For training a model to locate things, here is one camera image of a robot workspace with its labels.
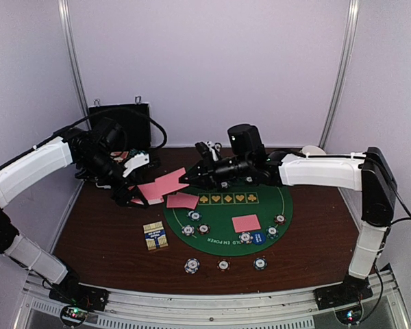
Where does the round green poker mat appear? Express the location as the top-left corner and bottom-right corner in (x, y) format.
(164, 181), (293, 257)

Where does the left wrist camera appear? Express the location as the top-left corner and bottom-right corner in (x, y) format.
(91, 117), (124, 151)

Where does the blue white chip stack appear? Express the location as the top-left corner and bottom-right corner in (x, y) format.
(184, 258), (200, 274)

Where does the clear card box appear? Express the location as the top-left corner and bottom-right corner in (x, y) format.
(143, 221), (169, 251)

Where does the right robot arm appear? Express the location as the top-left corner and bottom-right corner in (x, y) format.
(186, 147), (401, 303)

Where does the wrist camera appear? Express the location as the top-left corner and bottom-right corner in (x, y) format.
(91, 117), (124, 151)
(227, 123), (265, 156)

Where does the single dealt pink card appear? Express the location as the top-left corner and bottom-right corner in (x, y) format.
(166, 194), (184, 208)

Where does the blue round button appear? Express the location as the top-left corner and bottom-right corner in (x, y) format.
(252, 231), (266, 245)

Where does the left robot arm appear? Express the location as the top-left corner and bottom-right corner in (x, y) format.
(0, 119), (146, 304)

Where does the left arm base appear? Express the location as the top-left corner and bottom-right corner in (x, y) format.
(49, 285), (110, 311)

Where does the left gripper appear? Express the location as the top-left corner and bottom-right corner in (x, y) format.
(79, 149), (149, 208)

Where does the brown chip stack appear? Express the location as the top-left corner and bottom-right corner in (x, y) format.
(217, 259), (230, 271)

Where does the pink playing card deck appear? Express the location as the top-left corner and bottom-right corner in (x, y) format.
(138, 182), (164, 205)

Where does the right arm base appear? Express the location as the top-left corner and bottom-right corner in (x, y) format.
(314, 283), (373, 310)

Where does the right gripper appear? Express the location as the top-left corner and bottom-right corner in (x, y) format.
(179, 151), (253, 193)

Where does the white bowl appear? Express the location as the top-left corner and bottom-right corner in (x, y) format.
(301, 145), (326, 155)

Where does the green blue chip stack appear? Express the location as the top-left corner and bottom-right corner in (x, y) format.
(253, 257), (267, 271)

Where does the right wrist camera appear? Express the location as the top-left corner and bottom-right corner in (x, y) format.
(227, 123), (265, 156)

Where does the red card deck in case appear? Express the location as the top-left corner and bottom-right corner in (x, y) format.
(110, 151), (129, 162)

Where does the black poker case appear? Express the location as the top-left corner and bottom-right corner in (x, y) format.
(88, 103), (151, 151)

